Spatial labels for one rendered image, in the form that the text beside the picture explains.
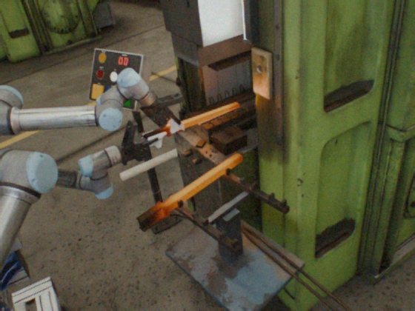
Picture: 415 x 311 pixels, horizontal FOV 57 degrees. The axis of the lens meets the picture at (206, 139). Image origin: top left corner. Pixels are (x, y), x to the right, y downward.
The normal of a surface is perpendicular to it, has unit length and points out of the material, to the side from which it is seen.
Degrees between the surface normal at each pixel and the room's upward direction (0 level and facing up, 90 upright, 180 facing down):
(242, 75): 90
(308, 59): 89
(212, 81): 90
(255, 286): 0
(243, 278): 0
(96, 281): 0
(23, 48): 90
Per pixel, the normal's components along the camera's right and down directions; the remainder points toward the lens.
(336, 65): 0.54, 0.39
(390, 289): -0.11, -0.83
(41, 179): 0.96, -0.03
